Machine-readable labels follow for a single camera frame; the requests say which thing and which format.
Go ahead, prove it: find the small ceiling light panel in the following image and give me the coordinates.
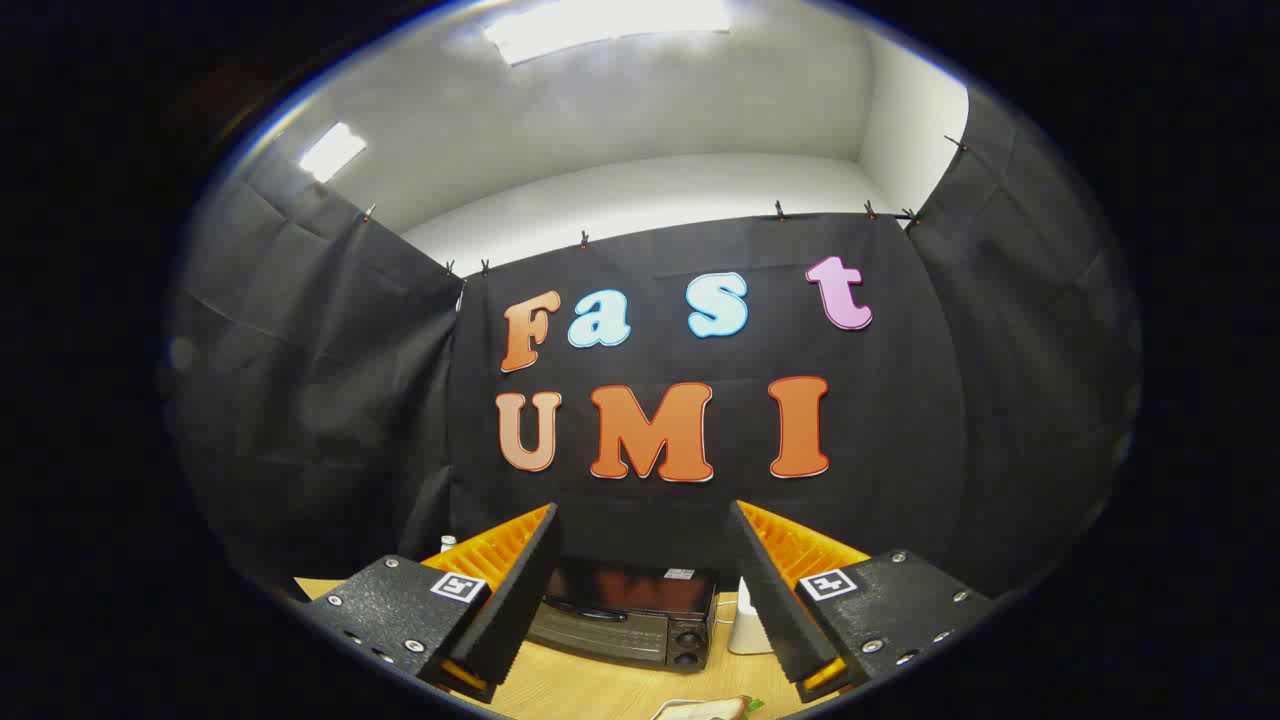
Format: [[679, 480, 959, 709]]
[[298, 122, 368, 184]]

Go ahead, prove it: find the black toaster oven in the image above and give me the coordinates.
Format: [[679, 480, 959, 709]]
[[527, 557, 721, 671]]

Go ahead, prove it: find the white pop-up toaster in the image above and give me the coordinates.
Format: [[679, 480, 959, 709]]
[[727, 577, 774, 656]]

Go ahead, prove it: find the bread and lettuce sandwich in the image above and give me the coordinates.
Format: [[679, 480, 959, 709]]
[[650, 695, 766, 720]]

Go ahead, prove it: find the large ceiling light panel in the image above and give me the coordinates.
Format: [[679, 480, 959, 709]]
[[483, 0, 733, 67]]

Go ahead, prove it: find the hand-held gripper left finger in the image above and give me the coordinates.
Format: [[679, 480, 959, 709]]
[[300, 503, 561, 704]]

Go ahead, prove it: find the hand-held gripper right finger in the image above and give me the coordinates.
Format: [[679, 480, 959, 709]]
[[728, 500, 996, 704]]

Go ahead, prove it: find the black backdrop cloth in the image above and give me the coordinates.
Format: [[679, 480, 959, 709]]
[[165, 90, 1146, 601]]

